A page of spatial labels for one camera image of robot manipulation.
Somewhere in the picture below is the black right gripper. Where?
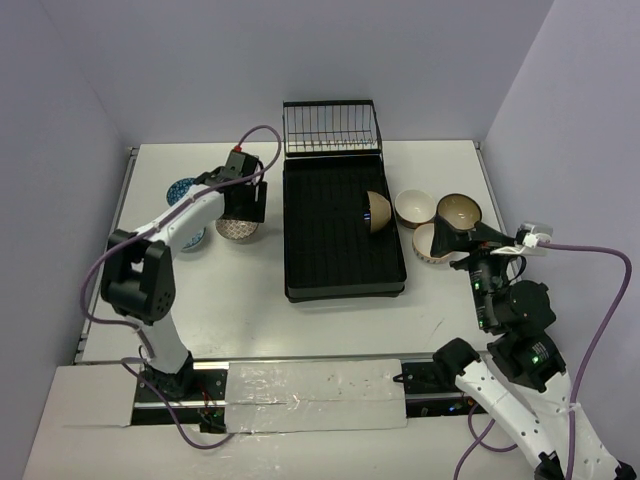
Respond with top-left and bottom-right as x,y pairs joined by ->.
428,212 -> 520,328

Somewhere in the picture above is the red lattice patterned bowl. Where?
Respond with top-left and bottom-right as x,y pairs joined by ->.
215,218 -> 259,242

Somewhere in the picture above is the blue and white floral bowl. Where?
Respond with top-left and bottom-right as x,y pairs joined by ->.
181,228 -> 207,252

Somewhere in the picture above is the black bowl tan outside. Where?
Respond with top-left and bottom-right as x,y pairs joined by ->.
364,191 -> 392,234

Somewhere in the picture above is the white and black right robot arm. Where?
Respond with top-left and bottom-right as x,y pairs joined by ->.
431,216 -> 637,479

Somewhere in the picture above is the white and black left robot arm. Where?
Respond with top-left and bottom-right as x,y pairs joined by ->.
100,147 -> 267,400

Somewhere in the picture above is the black dish rack tray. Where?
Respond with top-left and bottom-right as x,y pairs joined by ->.
283,154 -> 407,303

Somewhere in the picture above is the white bowl patterned rim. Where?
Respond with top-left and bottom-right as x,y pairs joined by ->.
412,223 -> 450,264

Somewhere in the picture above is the brown bowl cream inside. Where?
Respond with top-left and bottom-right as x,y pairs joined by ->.
436,193 -> 483,230

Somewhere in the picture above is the white bowl brown outside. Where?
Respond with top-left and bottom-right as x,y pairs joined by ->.
394,189 -> 436,229

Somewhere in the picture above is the dark blue patterned bowl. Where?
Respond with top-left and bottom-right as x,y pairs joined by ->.
166,177 -> 199,208

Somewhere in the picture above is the silver taped cover plate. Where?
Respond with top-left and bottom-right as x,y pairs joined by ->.
225,359 -> 407,434

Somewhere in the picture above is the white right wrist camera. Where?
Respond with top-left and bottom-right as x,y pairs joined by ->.
491,222 -> 553,256

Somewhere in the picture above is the black wire plate rack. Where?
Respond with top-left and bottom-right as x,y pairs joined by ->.
282,99 -> 382,158

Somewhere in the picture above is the black aluminium mounting rail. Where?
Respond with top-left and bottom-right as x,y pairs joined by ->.
130,354 -> 494,435

